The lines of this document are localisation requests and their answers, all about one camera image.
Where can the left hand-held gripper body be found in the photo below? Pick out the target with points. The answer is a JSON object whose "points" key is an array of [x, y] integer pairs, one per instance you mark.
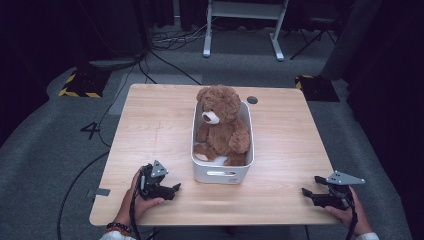
{"points": [[151, 181]]}

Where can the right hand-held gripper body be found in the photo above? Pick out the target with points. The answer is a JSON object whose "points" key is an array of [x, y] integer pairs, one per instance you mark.
{"points": [[336, 196]]}

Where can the white plastic storage box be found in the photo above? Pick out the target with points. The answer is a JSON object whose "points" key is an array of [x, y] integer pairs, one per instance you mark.
{"points": [[220, 175]]}

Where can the brown teddy bear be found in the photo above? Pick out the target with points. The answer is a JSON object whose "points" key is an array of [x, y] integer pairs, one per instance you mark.
{"points": [[225, 130]]}

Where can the person's left hand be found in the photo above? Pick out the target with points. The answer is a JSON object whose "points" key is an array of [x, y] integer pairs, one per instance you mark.
{"points": [[141, 206]]}

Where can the person's right hand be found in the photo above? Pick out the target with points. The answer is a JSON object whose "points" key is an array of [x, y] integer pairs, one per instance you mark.
{"points": [[355, 216]]}

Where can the grey tape strip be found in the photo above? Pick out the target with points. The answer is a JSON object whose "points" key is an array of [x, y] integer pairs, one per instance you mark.
{"points": [[102, 192]]}

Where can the yellow black striped floor plate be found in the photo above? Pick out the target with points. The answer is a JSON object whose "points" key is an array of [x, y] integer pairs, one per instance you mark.
{"points": [[318, 88], [83, 83]]}

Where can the grey round table grommet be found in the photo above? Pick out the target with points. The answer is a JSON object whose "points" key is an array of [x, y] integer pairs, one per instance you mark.
{"points": [[252, 99]]}

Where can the grey stand base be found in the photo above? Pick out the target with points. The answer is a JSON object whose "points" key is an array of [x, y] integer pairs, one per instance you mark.
{"points": [[113, 63]]}

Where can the grey curtain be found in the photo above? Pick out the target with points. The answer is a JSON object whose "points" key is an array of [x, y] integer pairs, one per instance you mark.
{"points": [[350, 40]]}

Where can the black tripod stand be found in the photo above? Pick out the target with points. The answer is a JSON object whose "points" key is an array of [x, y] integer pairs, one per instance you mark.
{"points": [[315, 33]]}

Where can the white metal desk frame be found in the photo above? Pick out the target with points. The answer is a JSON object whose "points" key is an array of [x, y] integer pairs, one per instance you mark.
{"points": [[245, 9]]}

